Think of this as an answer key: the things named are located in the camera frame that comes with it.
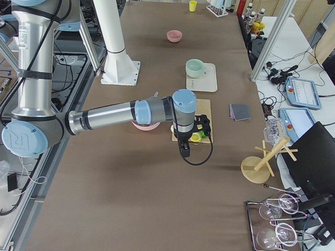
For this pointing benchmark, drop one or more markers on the wooden cup tree stand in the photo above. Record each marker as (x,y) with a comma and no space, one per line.
(258,170)

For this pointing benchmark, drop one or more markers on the grey folded cloth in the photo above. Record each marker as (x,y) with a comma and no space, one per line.
(239,112)

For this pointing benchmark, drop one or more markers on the wine glass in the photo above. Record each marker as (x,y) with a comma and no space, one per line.
(277,238)
(273,209)

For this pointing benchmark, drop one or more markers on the small pink bowl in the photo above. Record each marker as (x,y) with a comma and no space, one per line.
(174,36)

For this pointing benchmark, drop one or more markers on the lower blue teach pendant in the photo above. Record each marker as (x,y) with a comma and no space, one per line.
(297,121)

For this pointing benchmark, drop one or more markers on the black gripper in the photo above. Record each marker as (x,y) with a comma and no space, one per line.
(183,137)

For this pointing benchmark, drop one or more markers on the lemon slice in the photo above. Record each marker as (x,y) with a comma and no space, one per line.
(196,137)

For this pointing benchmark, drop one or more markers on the upper blue teach pendant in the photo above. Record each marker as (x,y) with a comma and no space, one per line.
(302,93)

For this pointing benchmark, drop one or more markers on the large pink ice bowl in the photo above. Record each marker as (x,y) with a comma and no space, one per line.
(145,127)

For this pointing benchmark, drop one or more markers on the green lime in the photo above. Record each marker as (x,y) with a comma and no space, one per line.
(203,135)

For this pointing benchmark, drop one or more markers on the lower wine glass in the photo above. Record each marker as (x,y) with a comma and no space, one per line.
(277,238)

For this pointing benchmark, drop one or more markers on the black monitor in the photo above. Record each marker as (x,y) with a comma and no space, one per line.
(313,170)

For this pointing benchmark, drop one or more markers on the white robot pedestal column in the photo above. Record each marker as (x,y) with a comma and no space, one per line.
(119,68)

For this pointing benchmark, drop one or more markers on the clear glass mug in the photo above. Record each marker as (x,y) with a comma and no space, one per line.
(274,130)

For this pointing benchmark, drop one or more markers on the wire glass rack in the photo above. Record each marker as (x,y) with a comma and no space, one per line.
(256,222)

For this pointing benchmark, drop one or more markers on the blue teach pendant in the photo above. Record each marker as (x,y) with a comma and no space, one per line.
(302,93)
(297,121)

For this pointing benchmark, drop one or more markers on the white rabbit tray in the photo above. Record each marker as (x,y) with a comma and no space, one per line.
(205,83)

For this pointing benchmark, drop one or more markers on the upper wine glass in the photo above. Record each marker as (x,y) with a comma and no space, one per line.
(273,209)

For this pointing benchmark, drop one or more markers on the wooden cutting board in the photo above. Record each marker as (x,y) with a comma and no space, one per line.
(203,108)

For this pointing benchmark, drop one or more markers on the aluminium frame post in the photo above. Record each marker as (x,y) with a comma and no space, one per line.
(275,32)

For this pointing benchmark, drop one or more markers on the yellow cup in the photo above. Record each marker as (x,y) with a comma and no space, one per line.
(192,5)

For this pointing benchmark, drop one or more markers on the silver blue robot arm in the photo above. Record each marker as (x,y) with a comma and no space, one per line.
(35,126)

